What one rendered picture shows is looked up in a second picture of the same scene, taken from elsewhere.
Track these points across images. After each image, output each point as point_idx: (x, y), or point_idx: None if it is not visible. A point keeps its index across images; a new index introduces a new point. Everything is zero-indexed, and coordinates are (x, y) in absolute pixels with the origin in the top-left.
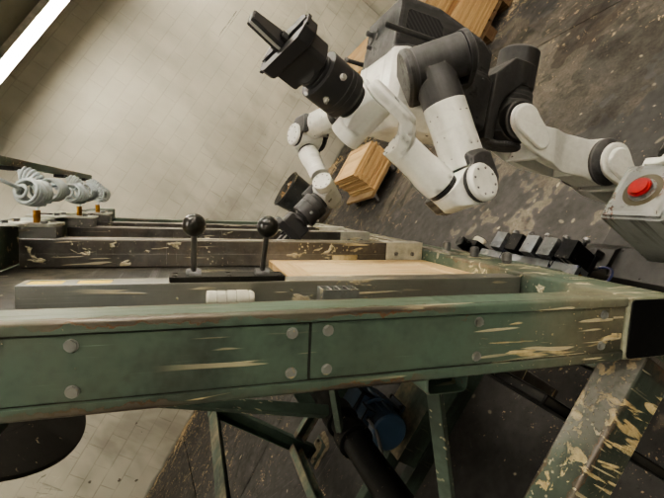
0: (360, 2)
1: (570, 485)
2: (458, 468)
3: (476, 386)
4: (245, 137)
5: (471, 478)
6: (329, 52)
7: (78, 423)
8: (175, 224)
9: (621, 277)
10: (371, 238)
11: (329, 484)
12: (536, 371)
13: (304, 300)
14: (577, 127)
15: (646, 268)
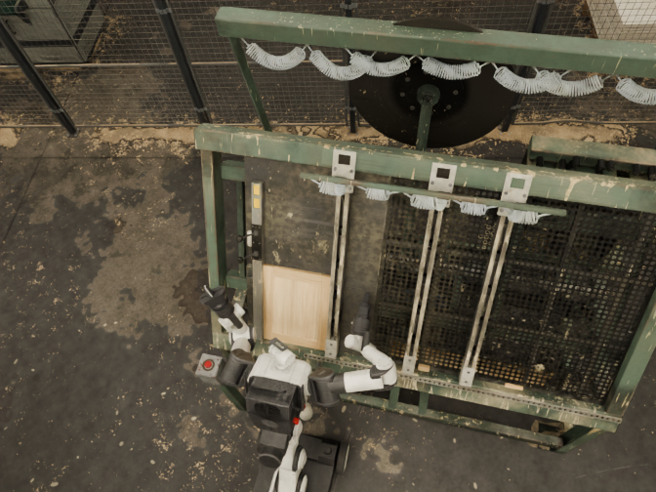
0: None
1: (236, 291)
2: (397, 322)
3: None
4: None
5: (386, 321)
6: (216, 310)
7: (432, 144)
8: (489, 261)
9: (313, 437)
10: (400, 370)
11: (511, 266)
12: (370, 390)
13: (216, 250)
14: None
15: (301, 443)
